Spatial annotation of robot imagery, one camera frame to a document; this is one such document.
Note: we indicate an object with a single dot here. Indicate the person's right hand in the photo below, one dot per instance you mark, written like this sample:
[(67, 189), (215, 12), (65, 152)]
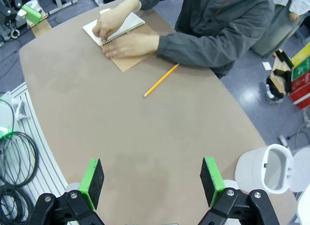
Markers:
[(113, 21)]

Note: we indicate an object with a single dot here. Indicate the white device green light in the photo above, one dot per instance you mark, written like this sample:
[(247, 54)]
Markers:
[(4, 113)]

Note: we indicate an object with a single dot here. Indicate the white slotted mounting plate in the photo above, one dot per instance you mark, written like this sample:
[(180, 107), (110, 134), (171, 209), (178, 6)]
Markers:
[(41, 142)]

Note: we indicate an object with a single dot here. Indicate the white desk metal legs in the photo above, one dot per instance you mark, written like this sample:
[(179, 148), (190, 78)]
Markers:
[(63, 5)]

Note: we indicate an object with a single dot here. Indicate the wooden black floor stand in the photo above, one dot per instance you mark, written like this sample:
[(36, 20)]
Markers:
[(278, 84)]

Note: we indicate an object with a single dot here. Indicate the green recycling bin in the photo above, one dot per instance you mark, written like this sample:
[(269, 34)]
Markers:
[(302, 71)]

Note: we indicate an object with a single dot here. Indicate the person's left hand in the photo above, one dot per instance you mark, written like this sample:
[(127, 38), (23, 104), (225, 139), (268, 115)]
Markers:
[(133, 46)]

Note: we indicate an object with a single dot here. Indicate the yellow recycling bin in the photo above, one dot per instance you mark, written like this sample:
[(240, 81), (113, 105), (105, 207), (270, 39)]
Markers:
[(304, 56)]

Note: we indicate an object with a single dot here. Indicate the seated person gray jacket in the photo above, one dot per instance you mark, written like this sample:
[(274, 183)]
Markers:
[(213, 21)]

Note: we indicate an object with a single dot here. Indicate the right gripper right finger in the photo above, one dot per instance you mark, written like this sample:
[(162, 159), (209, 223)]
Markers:
[(212, 181)]

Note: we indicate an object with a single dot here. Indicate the wooden plank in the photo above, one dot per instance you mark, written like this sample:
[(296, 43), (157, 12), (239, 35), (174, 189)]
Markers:
[(40, 28)]

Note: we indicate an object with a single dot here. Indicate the small white card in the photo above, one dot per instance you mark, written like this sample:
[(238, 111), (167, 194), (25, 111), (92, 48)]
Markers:
[(266, 66)]

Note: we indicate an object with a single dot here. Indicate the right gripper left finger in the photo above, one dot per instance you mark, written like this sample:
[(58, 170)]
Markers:
[(93, 183)]

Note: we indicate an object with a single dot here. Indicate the person's left forearm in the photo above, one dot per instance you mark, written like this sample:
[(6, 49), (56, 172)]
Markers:
[(193, 48)]

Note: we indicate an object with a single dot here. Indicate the yellow pencil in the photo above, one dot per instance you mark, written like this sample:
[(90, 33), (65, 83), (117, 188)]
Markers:
[(161, 80)]

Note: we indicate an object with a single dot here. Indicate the white lidded trash bin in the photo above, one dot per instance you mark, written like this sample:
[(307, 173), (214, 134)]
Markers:
[(249, 166)]

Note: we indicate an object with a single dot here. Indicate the spiral notebook brown cover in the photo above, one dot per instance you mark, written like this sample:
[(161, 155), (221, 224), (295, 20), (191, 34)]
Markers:
[(130, 65)]

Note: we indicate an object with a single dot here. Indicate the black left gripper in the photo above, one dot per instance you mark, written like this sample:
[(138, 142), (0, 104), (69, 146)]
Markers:
[(6, 14)]

